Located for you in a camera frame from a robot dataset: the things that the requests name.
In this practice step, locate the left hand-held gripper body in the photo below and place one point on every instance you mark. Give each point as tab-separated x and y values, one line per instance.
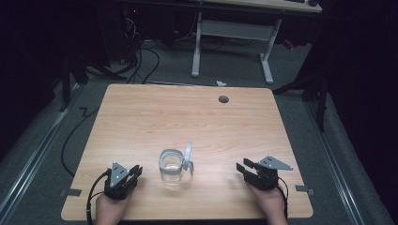
117	179

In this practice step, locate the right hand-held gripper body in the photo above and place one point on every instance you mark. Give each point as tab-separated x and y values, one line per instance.
266	175

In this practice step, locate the clear glass jar with hinged lid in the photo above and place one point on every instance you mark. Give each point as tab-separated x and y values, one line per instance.
171	165

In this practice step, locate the person's right hand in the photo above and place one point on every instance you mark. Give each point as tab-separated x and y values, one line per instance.
269	203

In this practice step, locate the person's left hand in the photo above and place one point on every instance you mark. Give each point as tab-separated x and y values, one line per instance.
110	210

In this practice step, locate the grey tape strip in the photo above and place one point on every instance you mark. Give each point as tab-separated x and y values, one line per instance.
304	188
70	192

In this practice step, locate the small white scrap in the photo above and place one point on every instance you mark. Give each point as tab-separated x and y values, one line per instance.
221	83

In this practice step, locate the black metal stand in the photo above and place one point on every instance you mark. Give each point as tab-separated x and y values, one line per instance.
67	81
317	93

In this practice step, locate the metal floor rail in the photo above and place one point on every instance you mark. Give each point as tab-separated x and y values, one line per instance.
34	156
334	162

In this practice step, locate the white metal frame desk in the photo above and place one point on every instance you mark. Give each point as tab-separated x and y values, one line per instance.
233	29

